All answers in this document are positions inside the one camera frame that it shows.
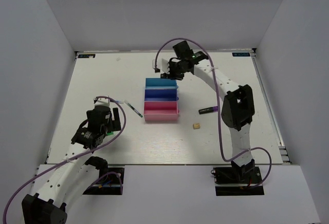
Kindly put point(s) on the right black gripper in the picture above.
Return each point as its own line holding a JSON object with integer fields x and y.
{"x": 171, "y": 75}

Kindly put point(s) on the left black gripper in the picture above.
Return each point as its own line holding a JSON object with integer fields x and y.
{"x": 116, "y": 126}

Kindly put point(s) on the black highlighter purple cap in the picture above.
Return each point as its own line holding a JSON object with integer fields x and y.
{"x": 208, "y": 110}

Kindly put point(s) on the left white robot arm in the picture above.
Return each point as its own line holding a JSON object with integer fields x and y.
{"x": 48, "y": 204}

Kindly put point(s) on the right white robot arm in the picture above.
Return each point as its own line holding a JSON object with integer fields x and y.
{"x": 235, "y": 102}

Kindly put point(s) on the light blue bin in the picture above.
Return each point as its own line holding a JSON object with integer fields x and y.
{"x": 159, "y": 83}

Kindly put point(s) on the dark blue bin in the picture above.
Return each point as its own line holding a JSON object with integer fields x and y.
{"x": 160, "y": 95}

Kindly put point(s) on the green gel pen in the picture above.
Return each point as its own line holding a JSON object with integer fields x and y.
{"x": 133, "y": 108}

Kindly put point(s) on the pink bin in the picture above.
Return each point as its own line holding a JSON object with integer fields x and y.
{"x": 160, "y": 111}

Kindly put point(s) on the small tan eraser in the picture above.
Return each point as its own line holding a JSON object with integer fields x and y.
{"x": 196, "y": 126}

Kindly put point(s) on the right corner label sticker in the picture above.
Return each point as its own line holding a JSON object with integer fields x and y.
{"x": 241, "y": 54}

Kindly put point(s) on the corner label sticker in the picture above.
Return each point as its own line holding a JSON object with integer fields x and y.
{"x": 241, "y": 54}
{"x": 86, "y": 56}

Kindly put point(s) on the left corner label sticker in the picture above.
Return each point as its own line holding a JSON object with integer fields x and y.
{"x": 86, "y": 56}

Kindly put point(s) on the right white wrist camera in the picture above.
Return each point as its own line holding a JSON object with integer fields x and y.
{"x": 161, "y": 65}

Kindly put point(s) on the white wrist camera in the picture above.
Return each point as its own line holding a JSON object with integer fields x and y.
{"x": 102, "y": 101}
{"x": 161, "y": 65}

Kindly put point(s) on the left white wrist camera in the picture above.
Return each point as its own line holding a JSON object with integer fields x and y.
{"x": 102, "y": 101}

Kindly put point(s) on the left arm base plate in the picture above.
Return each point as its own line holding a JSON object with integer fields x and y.
{"x": 110, "y": 182}

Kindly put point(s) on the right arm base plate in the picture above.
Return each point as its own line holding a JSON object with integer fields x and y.
{"x": 227, "y": 183}

